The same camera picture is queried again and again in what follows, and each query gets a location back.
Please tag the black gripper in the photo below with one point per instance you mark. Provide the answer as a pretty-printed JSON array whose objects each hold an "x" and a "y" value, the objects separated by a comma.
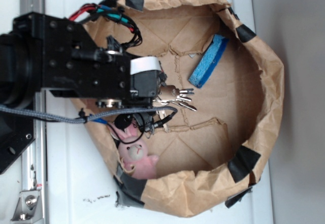
[{"x": 146, "y": 78}]

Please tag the silver key bunch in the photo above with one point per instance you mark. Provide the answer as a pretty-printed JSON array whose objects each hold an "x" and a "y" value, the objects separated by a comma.
[{"x": 169, "y": 94}]

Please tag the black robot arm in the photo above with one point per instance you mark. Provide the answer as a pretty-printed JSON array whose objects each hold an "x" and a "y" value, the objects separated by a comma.
[{"x": 48, "y": 53}]

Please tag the blue sponge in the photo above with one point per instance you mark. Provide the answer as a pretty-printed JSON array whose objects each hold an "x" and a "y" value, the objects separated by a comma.
[{"x": 209, "y": 61}]

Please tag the brown paper bag bin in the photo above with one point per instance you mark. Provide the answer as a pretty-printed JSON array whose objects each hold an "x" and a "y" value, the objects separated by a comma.
[{"x": 221, "y": 149}]

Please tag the white tray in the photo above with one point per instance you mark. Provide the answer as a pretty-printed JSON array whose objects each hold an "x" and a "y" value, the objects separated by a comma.
[{"x": 81, "y": 188}]

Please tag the pink plush bunny keychain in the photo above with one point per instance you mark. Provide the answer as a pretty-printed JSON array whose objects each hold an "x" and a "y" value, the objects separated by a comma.
[{"x": 133, "y": 152}]

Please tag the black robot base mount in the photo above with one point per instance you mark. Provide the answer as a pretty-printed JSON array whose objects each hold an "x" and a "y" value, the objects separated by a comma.
[{"x": 17, "y": 133}]

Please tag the aluminium rail with bracket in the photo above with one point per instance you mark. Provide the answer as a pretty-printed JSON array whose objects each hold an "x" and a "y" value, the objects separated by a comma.
[{"x": 32, "y": 206}]

